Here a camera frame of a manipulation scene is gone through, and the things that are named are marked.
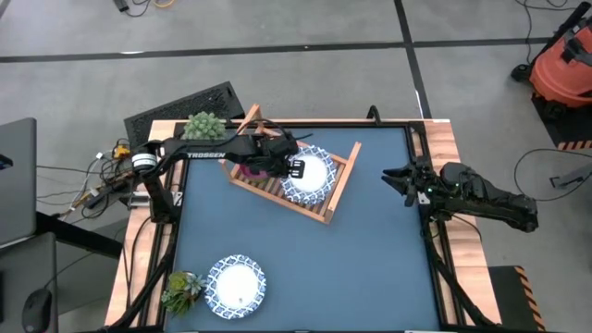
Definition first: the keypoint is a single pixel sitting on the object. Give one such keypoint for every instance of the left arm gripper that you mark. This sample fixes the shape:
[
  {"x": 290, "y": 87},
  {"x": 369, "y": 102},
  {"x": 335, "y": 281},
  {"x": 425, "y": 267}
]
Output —
[{"x": 275, "y": 152}]

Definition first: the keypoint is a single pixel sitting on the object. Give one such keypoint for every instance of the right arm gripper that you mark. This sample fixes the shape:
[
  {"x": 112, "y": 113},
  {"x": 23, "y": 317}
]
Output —
[{"x": 423, "y": 182}]

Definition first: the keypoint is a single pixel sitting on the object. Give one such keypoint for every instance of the pink plastic bowl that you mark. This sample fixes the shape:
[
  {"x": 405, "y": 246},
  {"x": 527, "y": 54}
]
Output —
[{"x": 253, "y": 173}]

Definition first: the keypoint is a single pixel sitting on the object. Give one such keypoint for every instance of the blue white patterned bowl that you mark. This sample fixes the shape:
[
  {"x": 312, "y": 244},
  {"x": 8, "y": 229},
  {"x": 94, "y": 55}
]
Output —
[
  {"x": 236, "y": 287},
  {"x": 319, "y": 178}
]

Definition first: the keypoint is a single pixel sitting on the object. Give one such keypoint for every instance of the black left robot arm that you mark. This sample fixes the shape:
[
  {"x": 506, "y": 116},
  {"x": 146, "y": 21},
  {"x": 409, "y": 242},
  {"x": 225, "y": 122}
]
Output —
[{"x": 203, "y": 150}]

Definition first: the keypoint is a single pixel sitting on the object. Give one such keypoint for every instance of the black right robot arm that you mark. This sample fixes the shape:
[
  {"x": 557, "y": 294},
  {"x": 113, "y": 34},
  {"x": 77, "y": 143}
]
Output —
[{"x": 490, "y": 196}]

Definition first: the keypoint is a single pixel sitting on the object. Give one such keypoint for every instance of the wooden slatted shelf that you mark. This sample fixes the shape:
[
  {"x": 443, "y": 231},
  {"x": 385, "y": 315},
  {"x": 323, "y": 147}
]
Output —
[{"x": 343, "y": 181}]

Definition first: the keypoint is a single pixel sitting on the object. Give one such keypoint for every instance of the black clamp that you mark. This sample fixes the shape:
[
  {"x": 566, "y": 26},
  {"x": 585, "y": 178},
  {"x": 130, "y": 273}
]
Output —
[{"x": 374, "y": 114}]

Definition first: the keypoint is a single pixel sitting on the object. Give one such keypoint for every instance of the round green succulent in pot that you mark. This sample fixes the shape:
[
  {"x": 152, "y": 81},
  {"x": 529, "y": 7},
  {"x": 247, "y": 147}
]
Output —
[{"x": 203, "y": 127}]

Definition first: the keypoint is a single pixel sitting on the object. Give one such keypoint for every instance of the black perforated computer case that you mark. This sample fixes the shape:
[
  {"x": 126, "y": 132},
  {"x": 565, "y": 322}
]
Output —
[{"x": 185, "y": 108}]

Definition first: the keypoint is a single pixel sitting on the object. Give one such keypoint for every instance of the yellow connector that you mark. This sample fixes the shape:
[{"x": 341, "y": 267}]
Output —
[{"x": 121, "y": 151}]

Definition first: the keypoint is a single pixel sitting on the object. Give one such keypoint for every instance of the black hazard-striped floor mat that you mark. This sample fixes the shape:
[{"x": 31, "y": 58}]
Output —
[
  {"x": 562, "y": 129},
  {"x": 509, "y": 296}
]

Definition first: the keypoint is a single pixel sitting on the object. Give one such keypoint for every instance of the small mixed succulent plant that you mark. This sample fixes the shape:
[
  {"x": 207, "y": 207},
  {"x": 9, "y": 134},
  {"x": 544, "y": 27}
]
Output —
[{"x": 181, "y": 291}]

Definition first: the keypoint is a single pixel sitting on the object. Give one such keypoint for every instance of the grey metal stand foot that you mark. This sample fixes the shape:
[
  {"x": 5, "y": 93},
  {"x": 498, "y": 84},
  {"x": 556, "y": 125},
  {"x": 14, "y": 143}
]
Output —
[{"x": 571, "y": 178}]

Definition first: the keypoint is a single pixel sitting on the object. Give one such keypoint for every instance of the light wooden table board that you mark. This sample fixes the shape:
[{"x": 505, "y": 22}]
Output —
[{"x": 152, "y": 277}]

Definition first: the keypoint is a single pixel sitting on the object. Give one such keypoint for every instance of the orange shop vacuum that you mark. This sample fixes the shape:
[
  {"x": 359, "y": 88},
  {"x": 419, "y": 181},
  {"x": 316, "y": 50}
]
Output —
[{"x": 562, "y": 74}]

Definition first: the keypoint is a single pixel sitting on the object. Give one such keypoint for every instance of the black power adapter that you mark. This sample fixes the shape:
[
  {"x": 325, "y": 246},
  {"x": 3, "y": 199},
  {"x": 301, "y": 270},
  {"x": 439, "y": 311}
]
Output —
[{"x": 121, "y": 4}]

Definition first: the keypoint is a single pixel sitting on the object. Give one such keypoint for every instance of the grey laptop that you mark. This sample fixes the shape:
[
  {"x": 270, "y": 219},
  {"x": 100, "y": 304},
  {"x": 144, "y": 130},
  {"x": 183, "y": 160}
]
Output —
[{"x": 16, "y": 180}]

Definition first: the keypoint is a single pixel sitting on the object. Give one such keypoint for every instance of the black computer mouse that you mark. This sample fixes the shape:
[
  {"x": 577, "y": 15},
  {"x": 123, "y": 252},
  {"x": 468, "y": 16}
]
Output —
[{"x": 37, "y": 310}]

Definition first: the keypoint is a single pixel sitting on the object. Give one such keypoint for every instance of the dark grey desk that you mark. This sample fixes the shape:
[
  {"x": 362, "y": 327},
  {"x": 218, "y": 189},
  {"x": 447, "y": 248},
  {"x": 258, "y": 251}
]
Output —
[{"x": 14, "y": 273}]

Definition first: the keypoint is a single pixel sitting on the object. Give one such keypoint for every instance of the right arm wrist camera box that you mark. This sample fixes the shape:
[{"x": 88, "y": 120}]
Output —
[{"x": 410, "y": 199}]

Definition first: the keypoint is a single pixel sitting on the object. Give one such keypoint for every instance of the black table frame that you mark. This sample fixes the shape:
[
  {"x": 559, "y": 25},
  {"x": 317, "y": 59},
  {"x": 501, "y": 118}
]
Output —
[{"x": 393, "y": 125}]

